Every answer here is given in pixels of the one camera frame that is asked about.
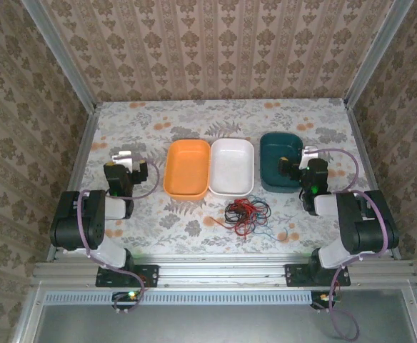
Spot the dark teal plastic tray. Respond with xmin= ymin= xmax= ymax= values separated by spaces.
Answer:
xmin=259 ymin=131 xmax=306 ymax=192

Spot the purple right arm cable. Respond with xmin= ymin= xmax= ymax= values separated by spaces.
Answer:
xmin=317 ymin=148 xmax=391 ymax=341

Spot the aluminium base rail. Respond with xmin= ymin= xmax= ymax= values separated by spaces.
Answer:
xmin=32 ymin=254 xmax=417 ymax=289

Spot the blue cable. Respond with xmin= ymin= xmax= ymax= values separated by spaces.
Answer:
xmin=246 ymin=195 xmax=290 ymax=244

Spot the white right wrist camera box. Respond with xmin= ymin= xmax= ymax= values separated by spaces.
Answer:
xmin=299 ymin=145 xmax=319 ymax=162

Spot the aluminium frame post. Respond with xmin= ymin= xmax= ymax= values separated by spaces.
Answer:
xmin=343 ymin=0 xmax=415 ymax=108
xmin=20 ymin=0 xmax=98 ymax=112

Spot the white plastic tray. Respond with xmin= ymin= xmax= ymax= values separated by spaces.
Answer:
xmin=207 ymin=138 xmax=256 ymax=197

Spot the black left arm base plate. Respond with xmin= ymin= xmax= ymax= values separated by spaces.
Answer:
xmin=94 ymin=263 xmax=160 ymax=288

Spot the grey metal shelf panel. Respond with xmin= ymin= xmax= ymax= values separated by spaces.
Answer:
xmin=11 ymin=302 xmax=417 ymax=343

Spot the small black control board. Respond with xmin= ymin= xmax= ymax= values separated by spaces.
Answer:
xmin=111 ymin=290 xmax=142 ymax=310
xmin=311 ymin=290 xmax=342 ymax=310

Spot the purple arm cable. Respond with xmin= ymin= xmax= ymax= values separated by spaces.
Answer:
xmin=317 ymin=148 xmax=391 ymax=341
xmin=76 ymin=156 xmax=161 ymax=315

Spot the orange plastic tray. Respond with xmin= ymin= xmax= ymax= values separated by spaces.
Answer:
xmin=162 ymin=139 xmax=211 ymax=201

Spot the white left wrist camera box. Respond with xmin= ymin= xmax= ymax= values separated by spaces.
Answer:
xmin=111 ymin=150 xmax=134 ymax=168

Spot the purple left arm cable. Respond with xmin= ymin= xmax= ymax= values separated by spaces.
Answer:
xmin=76 ymin=156 xmax=161 ymax=315

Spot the red cable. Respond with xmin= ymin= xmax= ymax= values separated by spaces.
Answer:
xmin=209 ymin=198 xmax=267 ymax=238

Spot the slotted grey cable duct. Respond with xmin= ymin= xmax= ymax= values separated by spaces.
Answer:
xmin=44 ymin=289 xmax=315 ymax=305

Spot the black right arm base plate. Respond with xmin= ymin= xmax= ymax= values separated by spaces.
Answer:
xmin=284 ymin=262 xmax=352 ymax=287

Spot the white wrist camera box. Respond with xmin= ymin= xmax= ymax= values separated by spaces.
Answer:
xmin=299 ymin=145 xmax=319 ymax=162
xmin=111 ymin=150 xmax=134 ymax=168

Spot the aluminium table side rail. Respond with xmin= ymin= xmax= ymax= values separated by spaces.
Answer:
xmin=343 ymin=102 xmax=403 ymax=259
xmin=45 ymin=103 xmax=101 ymax=262

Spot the black cable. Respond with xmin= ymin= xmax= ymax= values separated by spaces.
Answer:
xmin=224 ymin=199 xmax=263 ymax=224

